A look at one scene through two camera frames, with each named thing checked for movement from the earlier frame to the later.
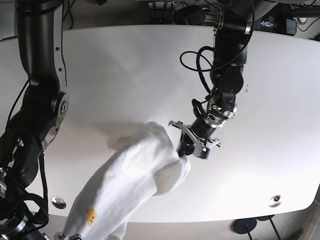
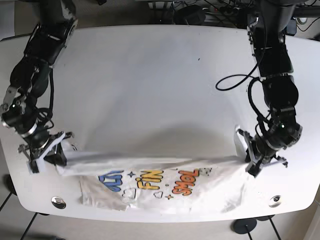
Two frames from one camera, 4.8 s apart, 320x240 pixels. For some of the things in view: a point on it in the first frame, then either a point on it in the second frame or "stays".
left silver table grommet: (58, 202) stays
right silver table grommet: (275, 201) stays
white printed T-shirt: (144, 163) → (192, 184)
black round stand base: (241, 226) stays
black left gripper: (73, 237) → (35, 152)
